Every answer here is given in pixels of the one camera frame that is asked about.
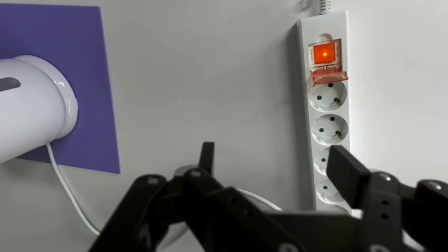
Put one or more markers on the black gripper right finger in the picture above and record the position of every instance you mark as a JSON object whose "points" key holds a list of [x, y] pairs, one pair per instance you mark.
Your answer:
{"points": [[387, 210]]}

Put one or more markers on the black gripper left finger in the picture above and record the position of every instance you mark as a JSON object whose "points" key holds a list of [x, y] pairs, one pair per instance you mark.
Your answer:
{"points": [[187, 218]]}

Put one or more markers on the white power strip orange switch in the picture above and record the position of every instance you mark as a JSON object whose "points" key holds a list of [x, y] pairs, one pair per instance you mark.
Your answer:
{"points": [[330, 126]]}

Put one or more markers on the purple mat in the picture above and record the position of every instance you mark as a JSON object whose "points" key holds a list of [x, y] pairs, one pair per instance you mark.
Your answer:
{"points": [[89, 70]]}

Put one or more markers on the white electric kettle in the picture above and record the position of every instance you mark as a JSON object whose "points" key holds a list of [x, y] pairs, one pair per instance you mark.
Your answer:
{"points": [[33, 106]]}

